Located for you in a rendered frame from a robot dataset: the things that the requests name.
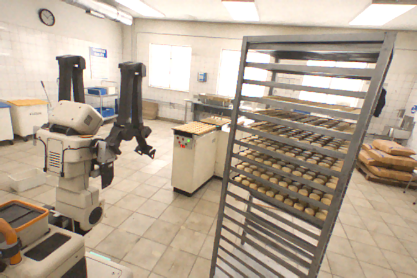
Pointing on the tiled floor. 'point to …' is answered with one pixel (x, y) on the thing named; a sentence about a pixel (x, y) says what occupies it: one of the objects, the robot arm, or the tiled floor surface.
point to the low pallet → (382, 177)
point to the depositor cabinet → (226, 148)
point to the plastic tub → (26, 179)
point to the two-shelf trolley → (105, 97)
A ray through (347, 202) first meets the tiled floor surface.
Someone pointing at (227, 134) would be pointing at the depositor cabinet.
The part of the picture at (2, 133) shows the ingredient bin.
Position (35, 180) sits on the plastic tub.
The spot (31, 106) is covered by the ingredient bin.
